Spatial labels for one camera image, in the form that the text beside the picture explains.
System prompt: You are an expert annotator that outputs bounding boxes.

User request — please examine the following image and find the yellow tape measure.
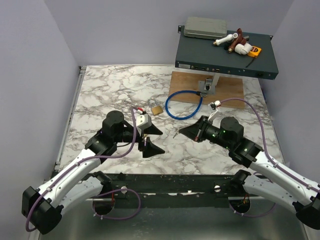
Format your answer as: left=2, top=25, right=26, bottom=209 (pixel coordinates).
left=247, top=46, right=262, bottom=58

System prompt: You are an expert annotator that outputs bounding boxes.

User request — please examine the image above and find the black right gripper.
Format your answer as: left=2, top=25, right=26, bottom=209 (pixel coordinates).
left=179, top=115, right=233, bottom=150

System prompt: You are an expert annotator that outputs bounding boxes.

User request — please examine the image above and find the white pipe elbow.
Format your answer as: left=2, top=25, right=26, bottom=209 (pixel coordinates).
left=234, top=43, right=253, bottom=55

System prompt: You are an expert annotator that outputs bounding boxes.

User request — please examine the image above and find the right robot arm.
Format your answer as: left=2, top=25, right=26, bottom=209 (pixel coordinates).
left=179, top=115, right=320, bottom=230

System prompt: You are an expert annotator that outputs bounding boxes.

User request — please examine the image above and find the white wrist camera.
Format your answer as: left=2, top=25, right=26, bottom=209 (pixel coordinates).
left=208, top=100, right=222, bottom=123
left=136, top=107, right=152, bottom=131

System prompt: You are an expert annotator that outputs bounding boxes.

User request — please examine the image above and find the grey metal socket bracket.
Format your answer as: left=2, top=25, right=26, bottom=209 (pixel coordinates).
left=198, top=78, right=216, bottom=97

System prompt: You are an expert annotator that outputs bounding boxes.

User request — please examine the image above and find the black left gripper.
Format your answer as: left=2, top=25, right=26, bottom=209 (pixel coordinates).
left=114, top=124, right=166, bottom=157

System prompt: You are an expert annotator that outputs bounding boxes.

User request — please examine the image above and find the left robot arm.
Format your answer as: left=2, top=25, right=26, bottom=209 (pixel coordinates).
left=21, top=106, right=165, bottom=235

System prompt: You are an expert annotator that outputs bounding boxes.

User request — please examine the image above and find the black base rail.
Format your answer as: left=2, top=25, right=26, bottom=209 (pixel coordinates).
left=82, top=170, right=251, bottom=211

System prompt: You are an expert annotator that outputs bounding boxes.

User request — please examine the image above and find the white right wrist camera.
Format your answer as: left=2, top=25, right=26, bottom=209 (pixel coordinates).
left=208, top=100, right=222, bottom=123

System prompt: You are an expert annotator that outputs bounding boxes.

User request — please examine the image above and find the white pipe with brass end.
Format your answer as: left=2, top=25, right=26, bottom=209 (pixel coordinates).
left=213, top=32, right=239, bottom=46

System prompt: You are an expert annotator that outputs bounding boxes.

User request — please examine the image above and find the brown pipe fitting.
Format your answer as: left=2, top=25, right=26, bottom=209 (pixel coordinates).
left=227, top=28, right=247, bottom=53

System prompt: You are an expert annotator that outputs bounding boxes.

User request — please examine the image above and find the grey plastic case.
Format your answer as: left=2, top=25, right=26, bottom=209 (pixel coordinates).
left=183, top=17, right=227, bottom=40

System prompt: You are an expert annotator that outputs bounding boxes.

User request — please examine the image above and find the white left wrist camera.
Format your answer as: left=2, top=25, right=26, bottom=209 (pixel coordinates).
left=136, top=107, right=152, bottom=131

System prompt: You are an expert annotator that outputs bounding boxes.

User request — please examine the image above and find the wooden board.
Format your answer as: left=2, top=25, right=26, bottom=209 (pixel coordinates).
left=169, top=71, right=244, bottom=105

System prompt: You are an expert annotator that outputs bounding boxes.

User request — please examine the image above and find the brass padlock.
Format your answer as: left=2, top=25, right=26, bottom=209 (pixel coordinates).
left=147, top=98, right=164, bottom=116

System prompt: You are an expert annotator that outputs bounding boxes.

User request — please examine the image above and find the blue cable loop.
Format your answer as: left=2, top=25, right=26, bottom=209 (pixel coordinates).
left=165, top=90, right=204, bottom=122

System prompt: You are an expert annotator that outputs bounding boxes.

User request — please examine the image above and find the blue rack network switch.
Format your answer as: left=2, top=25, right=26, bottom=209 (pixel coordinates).
left=175, top=25, right=279, bottom=80

